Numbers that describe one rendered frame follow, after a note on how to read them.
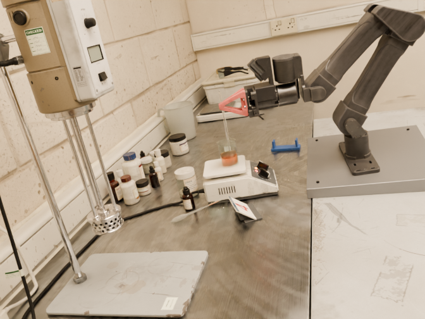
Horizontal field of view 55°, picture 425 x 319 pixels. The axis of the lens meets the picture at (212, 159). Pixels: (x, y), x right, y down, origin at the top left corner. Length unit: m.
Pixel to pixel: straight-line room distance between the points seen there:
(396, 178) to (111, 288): 0.71
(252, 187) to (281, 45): 1.49
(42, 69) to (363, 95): 0.76
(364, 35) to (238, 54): 1.52
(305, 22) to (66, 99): 1.86
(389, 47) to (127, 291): 0.82
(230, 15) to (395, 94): 1.05
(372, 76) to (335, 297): 0.57
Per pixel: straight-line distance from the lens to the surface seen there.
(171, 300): 0.81
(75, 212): 1.20
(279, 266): 0.85
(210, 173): 1.11
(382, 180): 1.08
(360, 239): 0.92
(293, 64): 1.06
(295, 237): 0.94
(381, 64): 1.11
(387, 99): 2.57
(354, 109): 1.11
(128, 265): 0.95
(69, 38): 0.70
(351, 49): 1.08
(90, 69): 0.70
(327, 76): 1.07
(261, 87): 1.05
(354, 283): 0.80
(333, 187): 1.07
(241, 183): 1.10
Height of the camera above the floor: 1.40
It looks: 20 degrees down
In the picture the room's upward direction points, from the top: 12 degrees counter-clockwise
